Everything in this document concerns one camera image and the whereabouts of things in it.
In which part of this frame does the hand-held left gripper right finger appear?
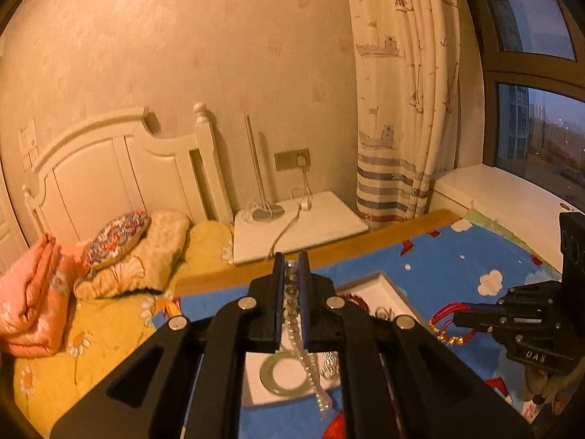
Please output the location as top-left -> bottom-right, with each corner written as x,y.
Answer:
299,251 -> 535,439

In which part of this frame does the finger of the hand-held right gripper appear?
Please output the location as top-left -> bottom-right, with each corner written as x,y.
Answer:
454,315 -> 563,353
457,282 -> 562,319

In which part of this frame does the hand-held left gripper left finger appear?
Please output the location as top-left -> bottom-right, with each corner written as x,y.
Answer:
49,252 -> 286,439

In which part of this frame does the dark jewelry tray white lining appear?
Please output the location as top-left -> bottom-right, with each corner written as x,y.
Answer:
241,272 -> 433,408

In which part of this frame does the red string gold charm bracelet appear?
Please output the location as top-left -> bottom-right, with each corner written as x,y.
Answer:
430,302 -> 471,348

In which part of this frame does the clear crystal bead bracelet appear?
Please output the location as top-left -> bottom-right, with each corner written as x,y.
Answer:
282,260 -> 332,419

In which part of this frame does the person's right hand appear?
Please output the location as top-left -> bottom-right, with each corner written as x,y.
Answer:
521,366 -> 579,417

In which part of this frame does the green jade bangle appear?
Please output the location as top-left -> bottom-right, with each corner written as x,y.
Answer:
260,351 -> 314,396

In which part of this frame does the white nightstand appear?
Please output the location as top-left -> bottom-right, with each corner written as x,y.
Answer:
233,191 -> 370,265

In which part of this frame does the blue cloud-print cloth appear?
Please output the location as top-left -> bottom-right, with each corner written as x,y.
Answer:
151,217 -> 567,439

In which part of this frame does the slim desk lamp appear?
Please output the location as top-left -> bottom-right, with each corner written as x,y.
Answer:
244,116 -> 285,224

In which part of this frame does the white window sill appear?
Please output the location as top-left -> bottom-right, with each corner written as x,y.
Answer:
430,162 -> 585,275

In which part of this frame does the beige floral pillow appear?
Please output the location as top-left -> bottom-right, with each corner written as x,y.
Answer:
73,210 -> 192,300

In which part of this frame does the dark-framed window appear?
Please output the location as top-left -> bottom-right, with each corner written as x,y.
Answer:
452,0 -> 585,193

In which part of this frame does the round patterned cushion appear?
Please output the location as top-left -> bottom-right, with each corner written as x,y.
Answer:
84,210 -> 151,270

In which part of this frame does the yellow daisy bedsheet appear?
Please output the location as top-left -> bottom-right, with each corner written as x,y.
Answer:
11,219 -> 236,437

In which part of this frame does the white wooden headboard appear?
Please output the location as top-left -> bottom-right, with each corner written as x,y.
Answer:
23,103 -> 234,248

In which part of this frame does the ship-print curtain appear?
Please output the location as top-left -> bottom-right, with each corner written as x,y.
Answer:
343,0 -> 462,229

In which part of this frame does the folded pink quilt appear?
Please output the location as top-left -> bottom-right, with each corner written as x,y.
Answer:
0,234 -> 90,356

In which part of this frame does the red bead bracelet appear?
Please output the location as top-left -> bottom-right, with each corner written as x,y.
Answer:
340,290 -> 371,314

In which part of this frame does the white charger cable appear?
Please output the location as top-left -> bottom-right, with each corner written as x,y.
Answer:
267,167 -> 314,259

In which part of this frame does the wall socket plate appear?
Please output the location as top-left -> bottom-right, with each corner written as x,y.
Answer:
274,147 -> 312,171

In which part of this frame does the white paper wall notice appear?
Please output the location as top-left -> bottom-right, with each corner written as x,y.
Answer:
18,119 -> 37,170

